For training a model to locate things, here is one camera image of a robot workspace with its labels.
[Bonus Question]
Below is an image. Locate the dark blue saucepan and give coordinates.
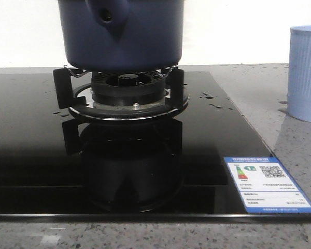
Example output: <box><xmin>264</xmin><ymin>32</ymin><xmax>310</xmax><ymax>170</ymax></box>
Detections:
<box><xmin>58</xmin><ymin>1</ymin><xmax>184</xmax><ymax>72</ymax></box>

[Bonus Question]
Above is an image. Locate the black gas burner head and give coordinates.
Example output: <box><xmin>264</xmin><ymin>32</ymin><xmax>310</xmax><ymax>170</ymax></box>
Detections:
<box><xmin>91</xmin><ymin>71</ymin><xmax>166</xmax><ymax>106</ymax></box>

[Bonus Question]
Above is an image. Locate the black glass gas stove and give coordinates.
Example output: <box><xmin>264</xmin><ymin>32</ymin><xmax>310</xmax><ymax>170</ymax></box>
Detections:
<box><xmin>0</xmin><ymin>72</ymin><xmax>311</xmax><ymax>223</ymax></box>

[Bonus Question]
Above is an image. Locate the light blue ribbed cup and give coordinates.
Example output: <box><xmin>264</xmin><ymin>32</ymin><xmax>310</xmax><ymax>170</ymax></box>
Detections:
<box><xmin>287</xmin><ymin>25</ymin><xmax>311</xmax><ymax>122</ymax></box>

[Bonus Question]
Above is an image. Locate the blue energy label sticker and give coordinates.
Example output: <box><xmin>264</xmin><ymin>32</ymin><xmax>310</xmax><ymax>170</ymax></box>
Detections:
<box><xmin>224</xmin><ymin>157</ymin><xmax>311</xmax><ymax>214</ymax></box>

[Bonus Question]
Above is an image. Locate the black pot support grate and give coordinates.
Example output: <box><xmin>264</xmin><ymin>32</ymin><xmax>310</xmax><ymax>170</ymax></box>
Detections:
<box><xmin>53</xmin><ymin>65</ymin><xmax>189</xmax><ymax>122</ymax></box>

